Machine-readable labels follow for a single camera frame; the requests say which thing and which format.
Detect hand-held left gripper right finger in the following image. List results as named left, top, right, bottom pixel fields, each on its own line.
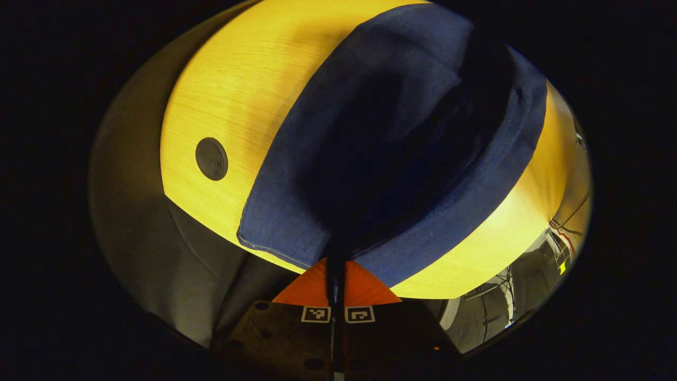
left=337, top=259, right=463, bottom=377

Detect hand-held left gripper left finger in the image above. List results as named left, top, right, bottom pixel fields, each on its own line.
left=212, top=257, right=335, bottom=379

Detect blue jeans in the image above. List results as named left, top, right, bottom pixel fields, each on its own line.
left=236, top=3, right=549, bottom=289

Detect black backdrop cloth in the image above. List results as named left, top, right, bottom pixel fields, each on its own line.
left=87, top=32, right=302, bottom=350

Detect black table grommet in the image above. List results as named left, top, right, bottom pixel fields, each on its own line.
left=195, top=137, right=229, bottom=182

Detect red cable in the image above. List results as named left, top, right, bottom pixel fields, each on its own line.
left=548, top=219, right=577, bottom=257

